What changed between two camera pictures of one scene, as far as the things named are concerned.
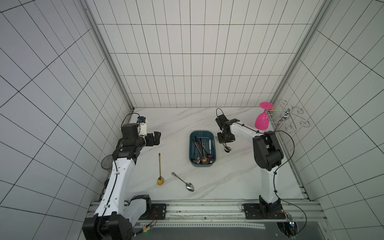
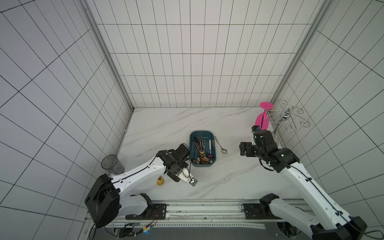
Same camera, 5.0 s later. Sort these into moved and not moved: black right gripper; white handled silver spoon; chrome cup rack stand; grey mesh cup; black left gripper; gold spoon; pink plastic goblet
Moved: black right gripper; black left gripper
Not moved: gold spoon; chrome cup rack stand; white handled silver spoon; pink plastic goblet; grey mesh cup
